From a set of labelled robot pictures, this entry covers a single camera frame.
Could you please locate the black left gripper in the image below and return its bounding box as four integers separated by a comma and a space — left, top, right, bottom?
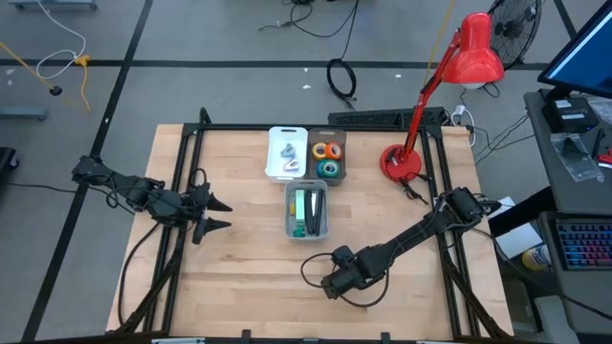
186, 186, 234, 231

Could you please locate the black stapler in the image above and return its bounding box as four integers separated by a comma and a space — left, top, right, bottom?
304, 189, 316, 235
314, 189, 327, 236

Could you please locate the mint green stapler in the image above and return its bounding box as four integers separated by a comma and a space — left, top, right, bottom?
295, 189, 308, 226

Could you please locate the green tape roll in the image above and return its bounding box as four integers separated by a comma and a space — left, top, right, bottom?
317, 160, 341, 179

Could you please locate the grey plastic bin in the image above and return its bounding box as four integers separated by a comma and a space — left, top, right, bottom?
284, 180, 330, 241

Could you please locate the white plastic bin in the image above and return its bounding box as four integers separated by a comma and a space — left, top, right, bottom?
265, 125, 310, 184

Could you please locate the dark translucent plastic bin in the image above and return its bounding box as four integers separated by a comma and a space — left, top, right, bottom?
307, 127, 348, 186

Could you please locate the black keyboard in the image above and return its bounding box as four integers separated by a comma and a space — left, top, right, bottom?
328, 107, 449, 130

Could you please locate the white paper sheet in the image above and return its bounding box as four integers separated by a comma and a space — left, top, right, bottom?
494, 222, 545, 260

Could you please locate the yellow bottle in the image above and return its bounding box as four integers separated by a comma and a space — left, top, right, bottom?
520, 243, 552, 272

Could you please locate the white power adapter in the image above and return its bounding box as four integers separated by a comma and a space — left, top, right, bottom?
450, 104, 475, 147

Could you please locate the black cart caster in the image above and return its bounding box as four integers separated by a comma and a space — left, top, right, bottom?
0, 146, 20, 172

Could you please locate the grey cart base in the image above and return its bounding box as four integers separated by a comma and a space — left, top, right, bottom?
8, 0, 98, 11
0, 107, 48, 121

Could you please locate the grey side desk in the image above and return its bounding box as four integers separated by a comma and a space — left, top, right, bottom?
523, 88, 612, 216

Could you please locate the backlit keyboard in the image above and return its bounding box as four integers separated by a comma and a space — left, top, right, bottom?
557, 222, 612, 272

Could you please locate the clear plastic bag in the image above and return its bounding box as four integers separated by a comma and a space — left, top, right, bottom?
549, 132, 604, 183

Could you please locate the red desk lamp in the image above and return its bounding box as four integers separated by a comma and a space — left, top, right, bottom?
380, 11, 506, 184

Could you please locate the black mini computer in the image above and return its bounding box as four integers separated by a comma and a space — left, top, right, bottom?
541, 95, 600, 135

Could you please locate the black floor fan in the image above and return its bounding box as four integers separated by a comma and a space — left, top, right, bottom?
487, 0, 545, 71

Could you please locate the computer monitor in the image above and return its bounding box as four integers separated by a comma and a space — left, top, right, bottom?
537, 0, 612, 100

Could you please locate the black cable bundle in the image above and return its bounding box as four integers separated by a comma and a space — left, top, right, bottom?
399, 172, 431, 206

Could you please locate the black coiled floor cable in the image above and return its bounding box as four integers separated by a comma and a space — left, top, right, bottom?
326, 57, 359, 102

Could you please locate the yellow hanging cable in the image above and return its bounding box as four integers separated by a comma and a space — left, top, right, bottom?
0, 41, 63, 96
424, 0, 456, 86

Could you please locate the yellow extension cable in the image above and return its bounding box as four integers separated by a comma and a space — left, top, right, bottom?
74, 54, 93, 114

